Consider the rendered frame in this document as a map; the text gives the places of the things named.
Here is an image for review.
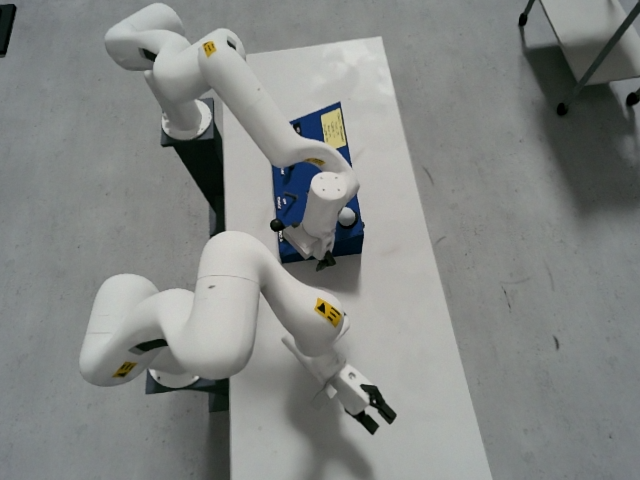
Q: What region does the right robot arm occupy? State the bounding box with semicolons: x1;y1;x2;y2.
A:
79;231;350;411

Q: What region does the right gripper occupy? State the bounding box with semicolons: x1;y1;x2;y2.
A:
330;363;397;435

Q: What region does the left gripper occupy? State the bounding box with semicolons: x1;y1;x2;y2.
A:
292;220;336;272

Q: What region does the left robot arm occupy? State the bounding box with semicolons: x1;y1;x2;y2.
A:
104;3;360;260

